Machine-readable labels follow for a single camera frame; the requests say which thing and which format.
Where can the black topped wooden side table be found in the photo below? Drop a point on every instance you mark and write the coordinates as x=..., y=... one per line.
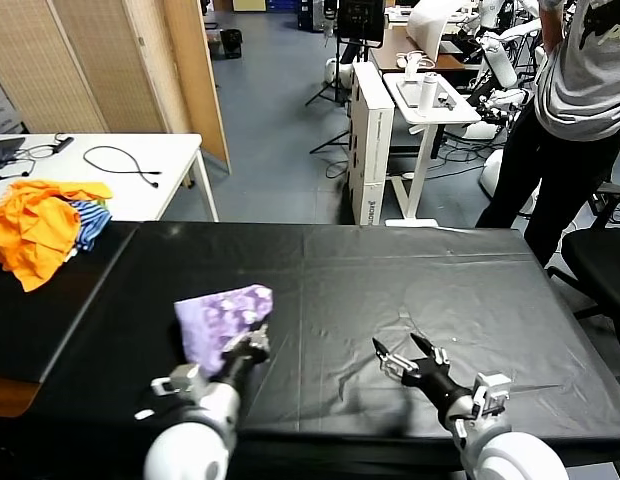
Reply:
x=20, y=325

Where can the small black desk object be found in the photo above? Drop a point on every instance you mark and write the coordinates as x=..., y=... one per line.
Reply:
x=444, y=98

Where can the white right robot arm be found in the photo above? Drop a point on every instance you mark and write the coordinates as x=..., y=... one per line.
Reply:
x=510, y=455

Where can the orange garment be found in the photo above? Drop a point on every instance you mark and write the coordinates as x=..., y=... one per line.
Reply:
x=35, y=230

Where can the black plastic table cover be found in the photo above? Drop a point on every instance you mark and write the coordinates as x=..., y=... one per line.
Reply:
x=515, y=260

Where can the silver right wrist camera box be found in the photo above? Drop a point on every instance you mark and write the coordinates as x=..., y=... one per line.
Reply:
x=491, y=395

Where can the tall white cardboard box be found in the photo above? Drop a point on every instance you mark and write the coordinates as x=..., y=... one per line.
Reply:
x=372, y=150

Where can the black office chair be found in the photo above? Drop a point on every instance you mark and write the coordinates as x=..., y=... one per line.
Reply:
x=600, y=260

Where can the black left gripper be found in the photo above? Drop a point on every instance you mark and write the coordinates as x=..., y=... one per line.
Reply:
x=240, y=362

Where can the wooden partition screen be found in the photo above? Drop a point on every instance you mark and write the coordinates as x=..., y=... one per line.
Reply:
x=90, y=65

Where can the black trash bin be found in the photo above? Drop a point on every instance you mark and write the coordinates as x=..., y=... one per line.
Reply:
x=231, y=43

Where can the black panel on tripod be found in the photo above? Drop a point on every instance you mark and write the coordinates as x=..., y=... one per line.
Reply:
x=360, y=20

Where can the lavender printed t-shirt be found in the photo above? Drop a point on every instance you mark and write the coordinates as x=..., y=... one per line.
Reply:
x=220, y=320

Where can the white standing desk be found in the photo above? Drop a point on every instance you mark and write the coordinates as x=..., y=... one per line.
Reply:
x=467, y=114

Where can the white humanoid robot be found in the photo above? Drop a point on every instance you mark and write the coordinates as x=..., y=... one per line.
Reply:
x=502, y=65

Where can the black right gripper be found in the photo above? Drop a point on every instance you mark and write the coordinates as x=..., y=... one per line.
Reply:
x=442, y=387

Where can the brown desk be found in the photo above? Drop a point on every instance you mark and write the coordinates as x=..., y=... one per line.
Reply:
x=390, y=50

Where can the person in grey shirt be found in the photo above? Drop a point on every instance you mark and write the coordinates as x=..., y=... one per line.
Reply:
x=565, y=175

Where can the white headset on stand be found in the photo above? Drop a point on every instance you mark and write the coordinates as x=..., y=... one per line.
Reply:
x=412, y=64

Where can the white curved sheet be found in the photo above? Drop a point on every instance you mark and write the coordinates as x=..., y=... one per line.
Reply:
x=427, y=30

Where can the white table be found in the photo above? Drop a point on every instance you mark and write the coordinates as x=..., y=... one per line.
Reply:
x=140, y=195

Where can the blue striped garment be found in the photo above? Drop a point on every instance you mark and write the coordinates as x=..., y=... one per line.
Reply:
x=92, y=222

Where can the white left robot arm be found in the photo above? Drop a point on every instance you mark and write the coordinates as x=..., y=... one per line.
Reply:
x=190, y=445

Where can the dark laptop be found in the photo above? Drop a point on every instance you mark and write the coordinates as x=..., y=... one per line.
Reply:
x=2, y=147

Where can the white round device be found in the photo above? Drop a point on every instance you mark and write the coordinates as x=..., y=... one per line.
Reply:
x=340, y=70

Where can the grey tablet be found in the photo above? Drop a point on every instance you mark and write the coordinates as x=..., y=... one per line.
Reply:
x=407, y=95

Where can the blue storage crate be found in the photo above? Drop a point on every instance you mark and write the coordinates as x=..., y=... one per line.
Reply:
x=282, y=4

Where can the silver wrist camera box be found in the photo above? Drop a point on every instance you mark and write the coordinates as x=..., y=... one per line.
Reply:
x=491, y=395
x=182, y=377

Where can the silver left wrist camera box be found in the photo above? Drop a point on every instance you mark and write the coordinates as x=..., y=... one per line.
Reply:
x=182, y=377

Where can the green garment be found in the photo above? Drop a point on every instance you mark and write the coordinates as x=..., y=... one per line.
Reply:
x=102, y=203

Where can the white bottle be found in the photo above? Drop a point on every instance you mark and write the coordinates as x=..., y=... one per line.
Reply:
x=426, y=95

